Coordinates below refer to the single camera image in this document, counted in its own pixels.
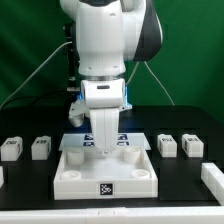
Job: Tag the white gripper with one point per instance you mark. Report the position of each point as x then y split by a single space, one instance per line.
104 99

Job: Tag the white square tabletop part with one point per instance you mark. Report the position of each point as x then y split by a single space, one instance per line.
84 173

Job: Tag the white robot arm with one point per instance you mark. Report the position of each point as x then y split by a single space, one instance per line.
107 34

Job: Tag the white sheet with tags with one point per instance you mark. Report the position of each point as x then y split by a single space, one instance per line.
124 139

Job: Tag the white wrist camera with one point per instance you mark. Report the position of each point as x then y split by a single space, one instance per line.
77 112

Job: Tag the camera on black stand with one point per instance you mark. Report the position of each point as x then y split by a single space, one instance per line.
72 58

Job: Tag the white front rail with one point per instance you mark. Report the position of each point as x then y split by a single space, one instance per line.
162 215

